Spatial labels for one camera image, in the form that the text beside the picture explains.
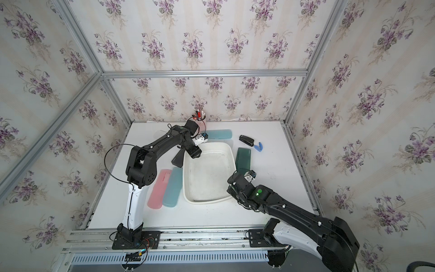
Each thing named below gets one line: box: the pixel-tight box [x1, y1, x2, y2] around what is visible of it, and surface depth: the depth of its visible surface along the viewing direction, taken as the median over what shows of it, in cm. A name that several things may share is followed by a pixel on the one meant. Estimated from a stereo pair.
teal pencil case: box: [205, 129, 233, 140], surface depth 114 cm
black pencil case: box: [171, 147, 186, 168], surface depth 100 cm
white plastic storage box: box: [182, 141, 237, 205], surface depth 95 cm
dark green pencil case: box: [235, 147, 251, 174], surface depth 98 cm
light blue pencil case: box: [163, 166, 183, 208], surface depth 87 cm
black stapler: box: [239, 134, 255, 147], surface depth 110 cm
